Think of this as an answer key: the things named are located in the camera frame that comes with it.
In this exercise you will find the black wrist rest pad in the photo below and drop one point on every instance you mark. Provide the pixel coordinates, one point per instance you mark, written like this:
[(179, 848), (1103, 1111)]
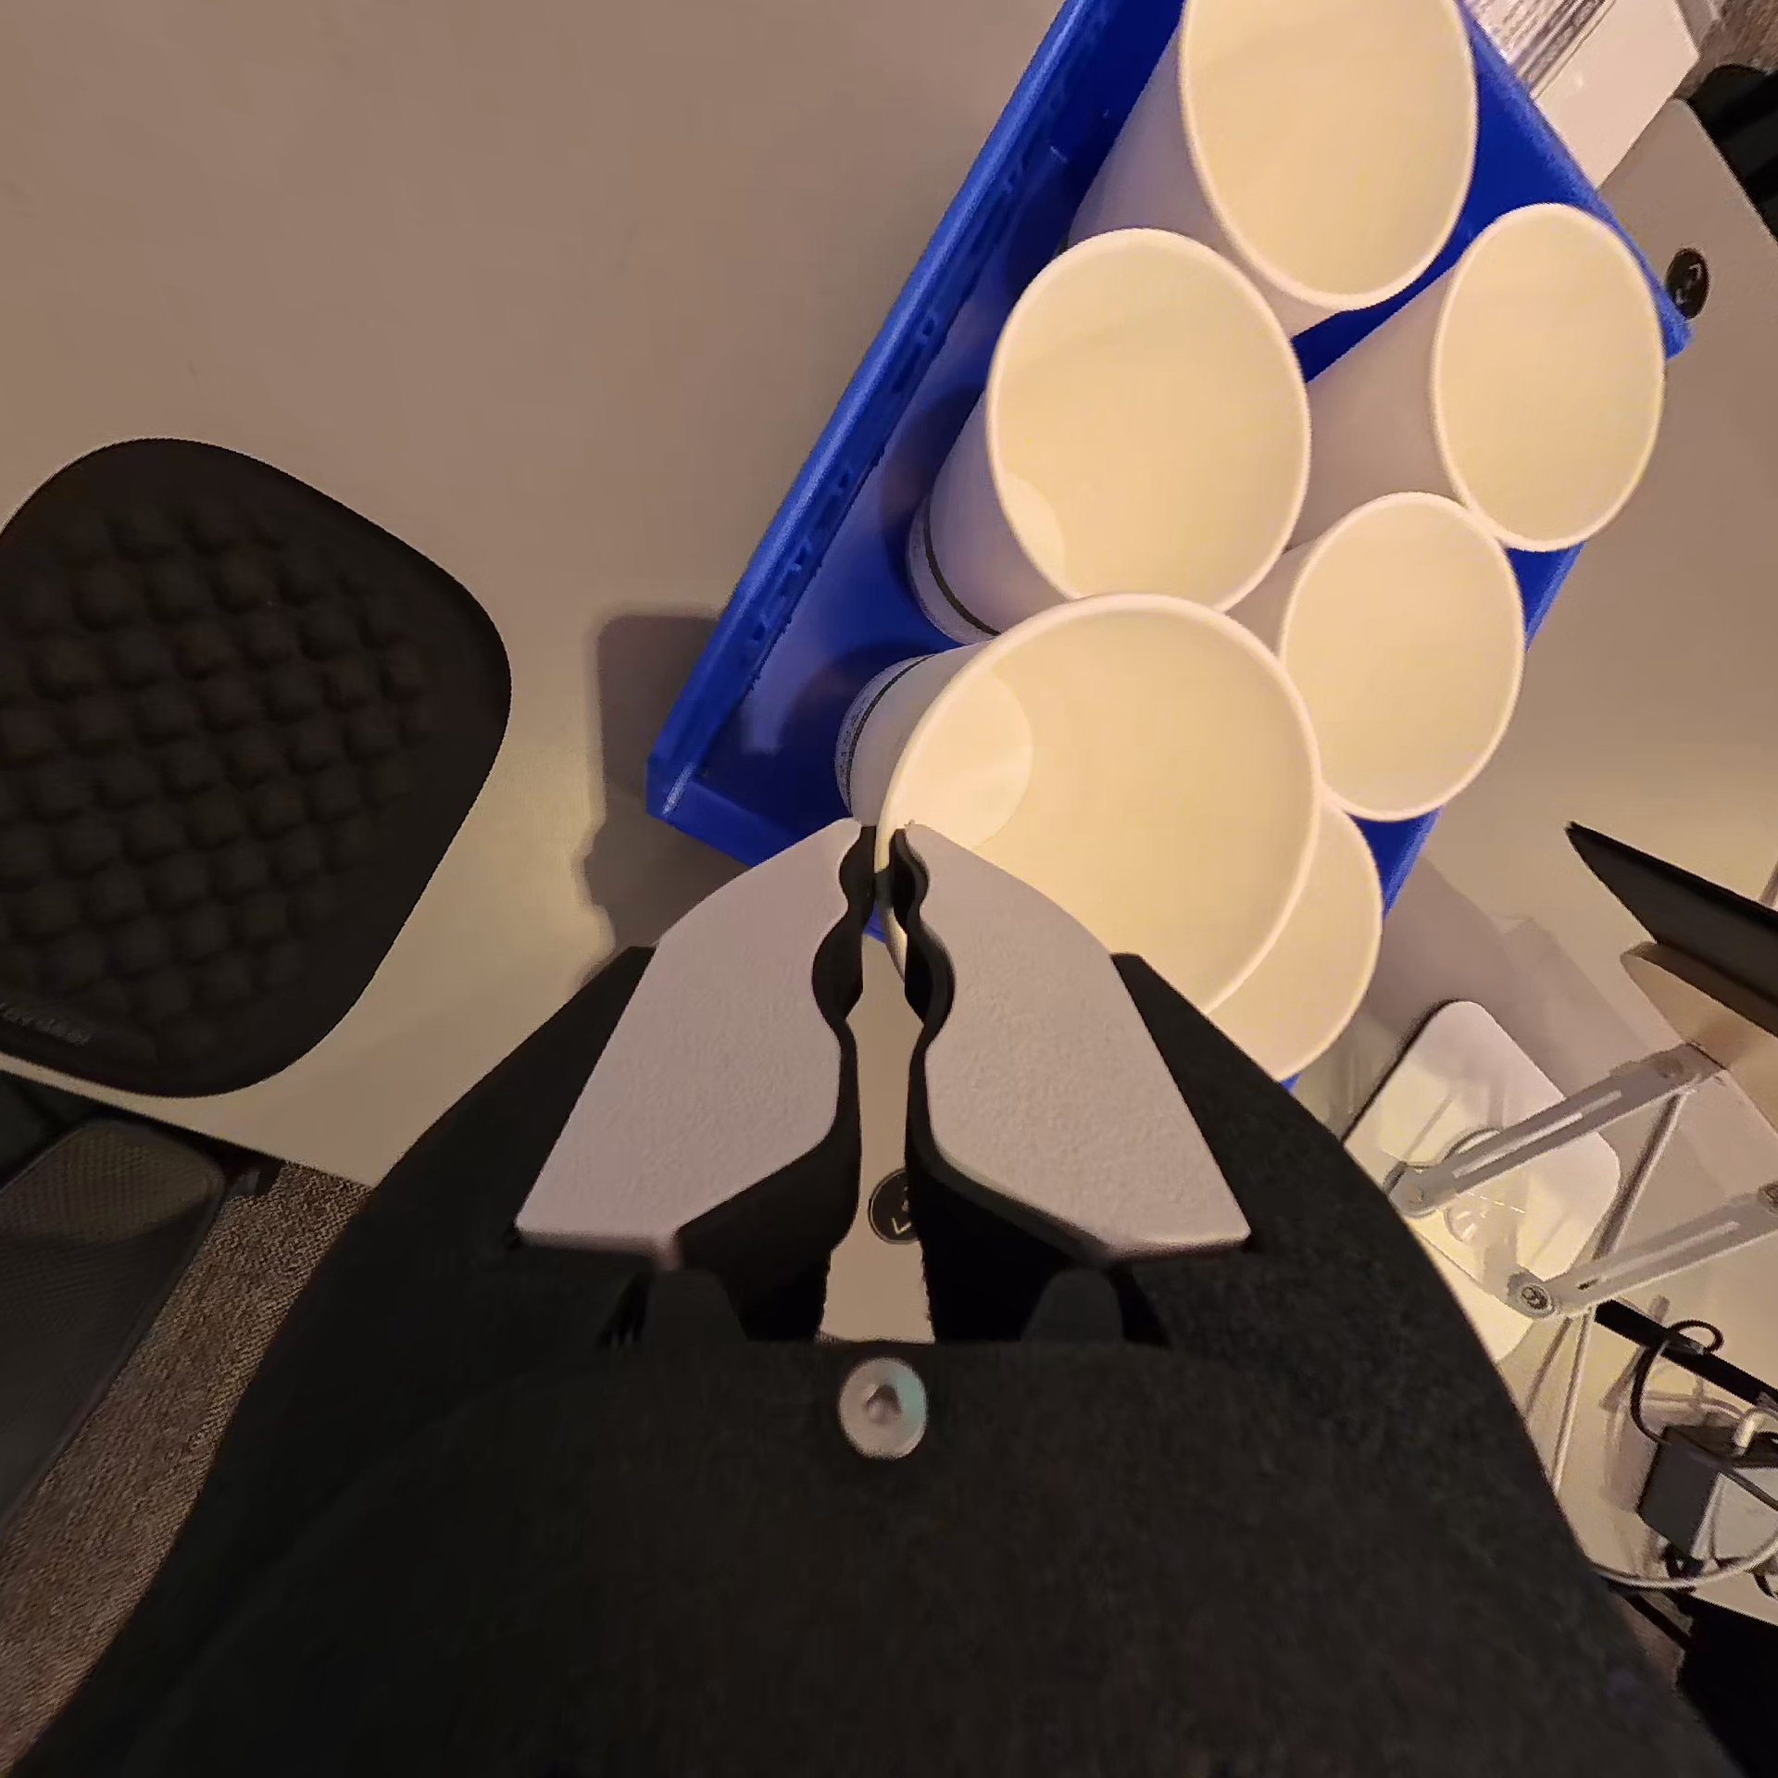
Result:
[(208, 765)]

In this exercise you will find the blue plastic bin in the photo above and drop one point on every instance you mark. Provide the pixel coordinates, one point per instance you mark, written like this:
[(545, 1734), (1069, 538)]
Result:
[(819, 597)]

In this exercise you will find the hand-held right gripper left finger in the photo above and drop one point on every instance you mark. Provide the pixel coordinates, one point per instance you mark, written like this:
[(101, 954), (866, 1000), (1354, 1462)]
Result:
[(694, 1083)]

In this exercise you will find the round desk control button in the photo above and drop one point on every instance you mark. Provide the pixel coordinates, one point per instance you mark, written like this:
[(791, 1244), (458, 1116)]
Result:
[(890, 1205)]

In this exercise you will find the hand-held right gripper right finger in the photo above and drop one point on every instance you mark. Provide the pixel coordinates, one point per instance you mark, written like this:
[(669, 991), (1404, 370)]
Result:
[(1069, 1096)]

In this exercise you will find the black office chair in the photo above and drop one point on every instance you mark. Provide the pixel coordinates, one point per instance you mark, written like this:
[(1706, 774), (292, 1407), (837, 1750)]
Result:
[(98, 1249)]

